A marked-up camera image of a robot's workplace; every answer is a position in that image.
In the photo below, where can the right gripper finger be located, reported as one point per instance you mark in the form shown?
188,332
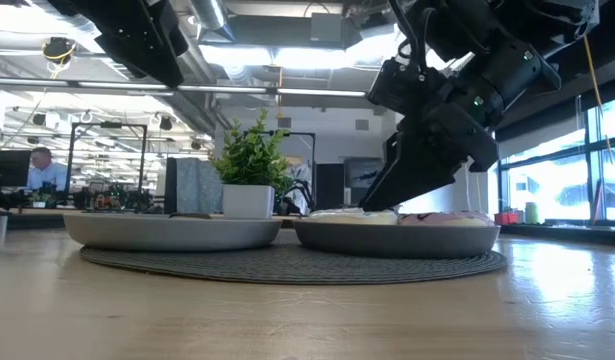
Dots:
412,172
392,150

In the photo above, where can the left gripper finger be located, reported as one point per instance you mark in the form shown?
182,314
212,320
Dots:
147,57

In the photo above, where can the pink frosted donut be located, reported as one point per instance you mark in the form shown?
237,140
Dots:
447,219

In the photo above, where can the green frosted donut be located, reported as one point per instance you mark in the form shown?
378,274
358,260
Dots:
354,217

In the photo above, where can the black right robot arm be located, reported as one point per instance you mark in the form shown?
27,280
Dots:
512,45

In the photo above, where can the dark grey plate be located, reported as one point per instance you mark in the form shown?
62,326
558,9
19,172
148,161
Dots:
397,241

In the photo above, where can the dark cabinet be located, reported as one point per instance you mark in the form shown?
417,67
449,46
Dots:
330,187

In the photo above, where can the red box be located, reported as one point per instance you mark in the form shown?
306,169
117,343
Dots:
507,218

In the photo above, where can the yellow-green cylinder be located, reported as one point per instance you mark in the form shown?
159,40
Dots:
532,212

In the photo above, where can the grey partition panel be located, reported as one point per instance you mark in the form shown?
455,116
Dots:
194,185

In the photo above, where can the green plant in white pot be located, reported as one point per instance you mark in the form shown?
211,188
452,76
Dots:
249,160

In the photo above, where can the person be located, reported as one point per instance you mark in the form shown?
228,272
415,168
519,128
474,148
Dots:
44,174

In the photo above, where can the round grey woven placemat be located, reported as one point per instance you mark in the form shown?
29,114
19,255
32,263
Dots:
287,269

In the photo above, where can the black computer monitor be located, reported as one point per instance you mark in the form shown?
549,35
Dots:
7,167

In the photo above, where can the light grey plate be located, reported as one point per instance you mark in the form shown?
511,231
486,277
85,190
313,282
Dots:
172,235

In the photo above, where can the dark wall screen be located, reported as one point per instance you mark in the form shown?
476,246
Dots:
363,172

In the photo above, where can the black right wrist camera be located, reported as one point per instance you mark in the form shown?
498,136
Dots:
402,82

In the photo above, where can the black background rig frame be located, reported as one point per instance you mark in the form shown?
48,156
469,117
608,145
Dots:
107,125
287,133

